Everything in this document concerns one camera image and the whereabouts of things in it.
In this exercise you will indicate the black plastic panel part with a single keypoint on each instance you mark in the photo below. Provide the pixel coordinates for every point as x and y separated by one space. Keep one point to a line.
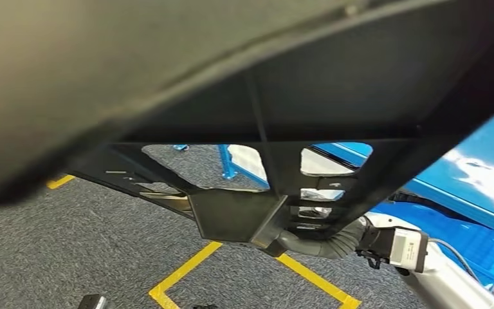
187 64

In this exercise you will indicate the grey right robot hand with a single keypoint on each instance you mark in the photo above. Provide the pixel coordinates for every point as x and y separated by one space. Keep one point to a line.
279 248

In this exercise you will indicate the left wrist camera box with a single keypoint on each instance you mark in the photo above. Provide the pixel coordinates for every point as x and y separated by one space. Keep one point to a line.
91 302

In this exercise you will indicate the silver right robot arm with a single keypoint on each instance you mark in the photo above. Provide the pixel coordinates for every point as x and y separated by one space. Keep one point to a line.
443 285

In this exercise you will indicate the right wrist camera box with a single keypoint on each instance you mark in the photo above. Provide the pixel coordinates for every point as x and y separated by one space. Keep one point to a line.
404 249

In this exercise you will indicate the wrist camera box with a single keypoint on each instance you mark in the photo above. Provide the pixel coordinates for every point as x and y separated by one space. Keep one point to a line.
91 302
404 249

